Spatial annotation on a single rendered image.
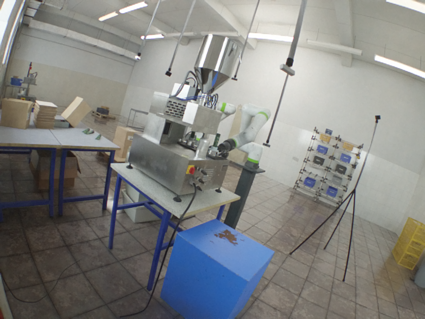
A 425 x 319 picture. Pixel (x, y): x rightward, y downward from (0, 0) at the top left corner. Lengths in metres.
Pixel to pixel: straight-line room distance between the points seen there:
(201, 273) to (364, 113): 6.32
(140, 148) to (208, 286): 1.02
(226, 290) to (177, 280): 0.36
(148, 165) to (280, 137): 5.83
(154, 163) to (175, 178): 0.21
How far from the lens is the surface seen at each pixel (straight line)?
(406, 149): 7.03
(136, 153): 1.61
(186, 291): 1.45
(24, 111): 2.37
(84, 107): 2.79
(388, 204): 6.98
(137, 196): 2.26
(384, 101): 7.08
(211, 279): 1.26
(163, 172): 1.39
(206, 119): 1.29
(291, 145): 6.87
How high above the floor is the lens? 1.29
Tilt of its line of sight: 11 degrees down
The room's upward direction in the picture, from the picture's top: 17 degrees clockwise
